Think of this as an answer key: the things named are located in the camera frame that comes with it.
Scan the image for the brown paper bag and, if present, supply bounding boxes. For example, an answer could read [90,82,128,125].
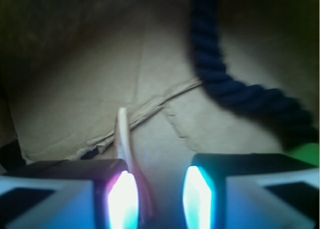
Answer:
[0,0,320,172]

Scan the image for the green plush toy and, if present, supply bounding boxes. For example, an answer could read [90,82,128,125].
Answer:
[286,143,320,167]

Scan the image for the orange spiral sea shell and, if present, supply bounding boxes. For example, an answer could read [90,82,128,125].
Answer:
[114,107,157,227]

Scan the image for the dark blue twisted rope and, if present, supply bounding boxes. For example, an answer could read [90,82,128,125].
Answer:
[186,0,320,150]

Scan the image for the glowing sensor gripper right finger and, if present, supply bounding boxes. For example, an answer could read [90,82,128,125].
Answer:
[182,153,320,229]

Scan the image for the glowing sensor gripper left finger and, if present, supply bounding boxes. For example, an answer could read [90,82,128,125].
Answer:
[0,159,139,229]

